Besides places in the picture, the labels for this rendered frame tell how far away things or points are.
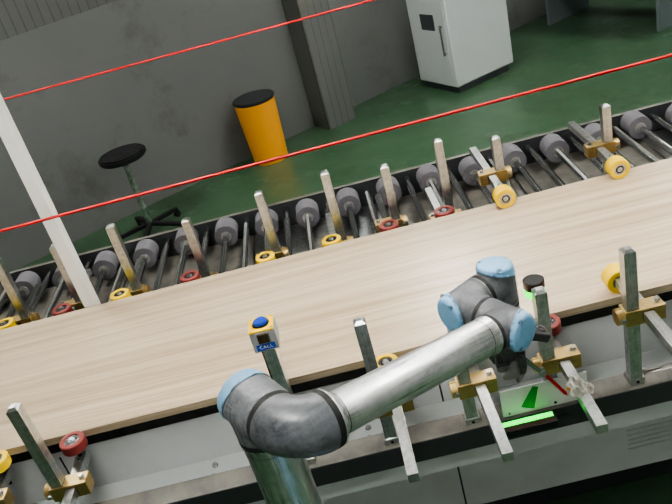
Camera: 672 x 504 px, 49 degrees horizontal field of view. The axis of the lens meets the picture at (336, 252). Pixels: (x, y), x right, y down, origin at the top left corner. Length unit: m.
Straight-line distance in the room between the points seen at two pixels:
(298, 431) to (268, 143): 5.15
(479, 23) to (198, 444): 5.25
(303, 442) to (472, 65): 5.93
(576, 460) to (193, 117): 4.57
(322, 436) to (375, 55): 6.27
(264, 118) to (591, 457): 4.26
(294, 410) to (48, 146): 4.94
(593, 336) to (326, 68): 4.69
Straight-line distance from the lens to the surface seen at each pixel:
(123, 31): 6.22
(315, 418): 1.36
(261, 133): 6.36
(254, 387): 1.44
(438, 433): 2.32
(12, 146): 2.97
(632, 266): 2.17
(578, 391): 2.14
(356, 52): 7.29
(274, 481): 1.56
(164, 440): 2.59
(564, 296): 2.44
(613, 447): 2.90
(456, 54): 6.93
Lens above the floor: 2.31
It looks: 29 degrees down
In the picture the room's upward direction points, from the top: 16 degrees counter-clockwise
